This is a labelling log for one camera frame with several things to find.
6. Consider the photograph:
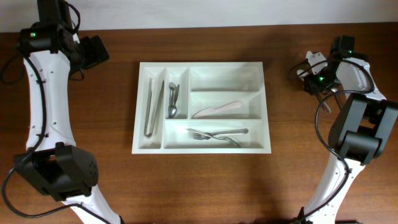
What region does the large steel spoon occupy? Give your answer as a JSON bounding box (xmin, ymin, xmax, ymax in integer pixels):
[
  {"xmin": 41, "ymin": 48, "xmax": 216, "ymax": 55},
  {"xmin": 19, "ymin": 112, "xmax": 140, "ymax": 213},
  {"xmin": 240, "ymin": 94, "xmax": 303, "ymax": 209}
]
[
  {"xmin": 330, "ymin": 87, "xmax": 343, "ymax": 110},
  {"xmin": 296, "ymin": 69, "xmax": 331, "ymax": 114}
]

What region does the small steel teaspoon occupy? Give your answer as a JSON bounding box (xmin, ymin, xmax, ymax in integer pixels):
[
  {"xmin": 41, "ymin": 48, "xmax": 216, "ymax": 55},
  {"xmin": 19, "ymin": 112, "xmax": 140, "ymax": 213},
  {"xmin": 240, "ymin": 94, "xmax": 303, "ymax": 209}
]
[
  {"xmin": 174, "ymin": 84, "xmax": 180, "ymax": 106},
  {"xmin": 168, "ymin": 82, "xmax": 177, "ymax": 118}
]

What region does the steel fork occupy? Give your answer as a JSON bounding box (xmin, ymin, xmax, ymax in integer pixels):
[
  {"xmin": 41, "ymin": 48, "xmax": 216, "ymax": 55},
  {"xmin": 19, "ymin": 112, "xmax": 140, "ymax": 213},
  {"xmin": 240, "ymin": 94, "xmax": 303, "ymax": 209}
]
[
  {"xmin": 192, "ymin": 128, "xmax": 249, "ymax": 140},
  {"xmin": 187, "ymin": 128, "xmax": 241, "ymax": 147}
]

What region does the pink plastic knife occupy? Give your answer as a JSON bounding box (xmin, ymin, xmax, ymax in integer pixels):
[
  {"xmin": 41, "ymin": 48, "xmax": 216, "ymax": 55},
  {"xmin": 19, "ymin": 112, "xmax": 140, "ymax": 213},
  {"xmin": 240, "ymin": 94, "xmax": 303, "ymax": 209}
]
[{"xmin": 193, "ymin": 101, "xmax": 243, "ymax": 119}]

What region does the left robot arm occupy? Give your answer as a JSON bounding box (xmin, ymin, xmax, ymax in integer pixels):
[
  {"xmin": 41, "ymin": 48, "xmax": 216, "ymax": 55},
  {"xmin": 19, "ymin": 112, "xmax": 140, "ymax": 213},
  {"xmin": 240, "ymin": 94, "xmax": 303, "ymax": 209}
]
[{"xmin": 14, "ymin": 1, "xmax": 122, "ymax": 223}]

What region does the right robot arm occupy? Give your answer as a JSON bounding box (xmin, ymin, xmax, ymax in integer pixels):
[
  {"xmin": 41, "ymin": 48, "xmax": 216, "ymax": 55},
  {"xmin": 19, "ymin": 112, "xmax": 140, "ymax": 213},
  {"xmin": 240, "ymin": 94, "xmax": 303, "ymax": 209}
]
[{"xmin": 293, "ymin": 35, "xmax": 397, "ymax": 223}]

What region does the white plastic cutlery tray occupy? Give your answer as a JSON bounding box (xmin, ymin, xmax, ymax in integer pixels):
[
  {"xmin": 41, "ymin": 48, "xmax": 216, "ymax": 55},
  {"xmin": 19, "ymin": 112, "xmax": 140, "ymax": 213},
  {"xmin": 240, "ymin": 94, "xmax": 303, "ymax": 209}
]
[{"xmin": 132, "ymin": 62, "xmax": 271, "ymax": 154}]

